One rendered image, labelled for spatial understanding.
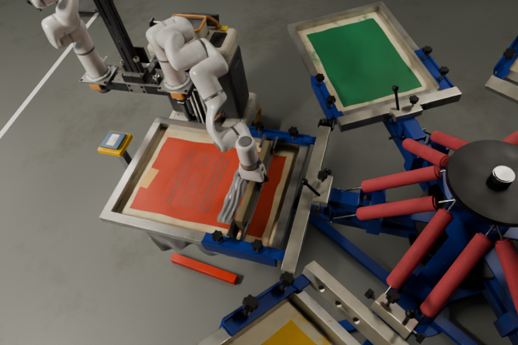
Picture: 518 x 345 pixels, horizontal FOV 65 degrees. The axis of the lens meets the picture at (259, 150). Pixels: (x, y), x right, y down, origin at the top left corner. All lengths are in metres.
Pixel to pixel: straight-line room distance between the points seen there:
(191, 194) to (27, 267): 1.68
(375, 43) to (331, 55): 0.26
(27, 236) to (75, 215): 0.35
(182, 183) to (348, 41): 1.22
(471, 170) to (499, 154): 0.11
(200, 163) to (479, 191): 1.14
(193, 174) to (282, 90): 1.79
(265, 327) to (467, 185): 0.74
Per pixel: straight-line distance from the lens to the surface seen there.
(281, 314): 1.32
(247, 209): 1.61
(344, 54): 2.32
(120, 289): 2.84
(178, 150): 1.98
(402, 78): 2.21
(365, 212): 1.56
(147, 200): 1.87
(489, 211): 1.37
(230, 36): 2.60
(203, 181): 1.84
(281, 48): 3.90
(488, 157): 1.49
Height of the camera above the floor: 2.44
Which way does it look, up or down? 52 degrees down
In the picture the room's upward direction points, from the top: 11 degrees counter-clockwise
